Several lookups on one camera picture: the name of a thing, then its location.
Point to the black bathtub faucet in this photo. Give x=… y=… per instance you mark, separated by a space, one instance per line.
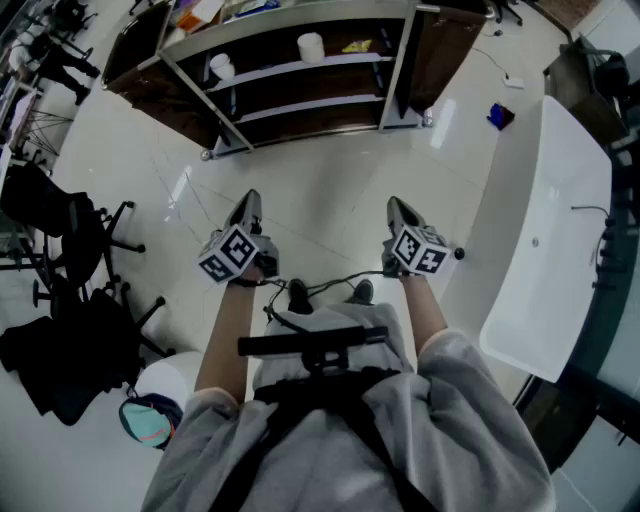
x=595 y=210

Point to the white power adapter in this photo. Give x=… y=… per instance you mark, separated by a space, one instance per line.
x=514 y=82

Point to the white box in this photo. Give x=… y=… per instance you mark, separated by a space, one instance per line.
x=207 y=10

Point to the person's right shoe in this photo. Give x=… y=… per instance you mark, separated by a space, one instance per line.
x=362 y=292

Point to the black chest harness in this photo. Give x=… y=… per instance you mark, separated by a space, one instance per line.
x=350 y=415

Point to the white cup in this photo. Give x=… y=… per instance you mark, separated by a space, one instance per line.
x=221 y=65
x=311 y=47

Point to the black round knob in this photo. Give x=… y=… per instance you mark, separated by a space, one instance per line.
x=458 y=254

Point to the black chest-mounted device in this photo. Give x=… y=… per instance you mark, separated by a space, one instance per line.
x=310 y=340

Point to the person's shoe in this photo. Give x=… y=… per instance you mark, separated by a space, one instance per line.
x=299 y=297
x=362 y=292

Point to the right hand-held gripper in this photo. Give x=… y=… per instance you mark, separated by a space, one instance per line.
x=417 y=250

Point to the person's right forearm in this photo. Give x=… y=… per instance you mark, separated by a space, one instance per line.
x=422 y=310

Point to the person's left forearm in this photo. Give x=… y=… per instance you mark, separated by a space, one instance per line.
x=225 y=340

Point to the dark wooden cabinet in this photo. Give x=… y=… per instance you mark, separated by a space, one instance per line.
x=575 y=85

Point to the steel shelf cart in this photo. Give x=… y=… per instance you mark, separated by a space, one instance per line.
x=280 y=26

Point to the black office chair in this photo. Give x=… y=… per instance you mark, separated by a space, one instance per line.
x=75 y=350
x=45 y=210

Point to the blue floor object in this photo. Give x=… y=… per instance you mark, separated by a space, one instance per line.
x=500 y=116

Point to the person's grey shirt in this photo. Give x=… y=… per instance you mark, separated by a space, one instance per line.
x=475 y=425

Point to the white bathtub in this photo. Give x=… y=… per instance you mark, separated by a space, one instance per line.
x=550 y=225

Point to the person's left shoe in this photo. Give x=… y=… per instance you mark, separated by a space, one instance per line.
x=299 y=297

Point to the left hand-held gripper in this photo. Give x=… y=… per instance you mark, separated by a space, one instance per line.
x=227 y=255

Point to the yellow snack packet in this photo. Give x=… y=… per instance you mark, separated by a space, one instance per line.
x=357 y=47

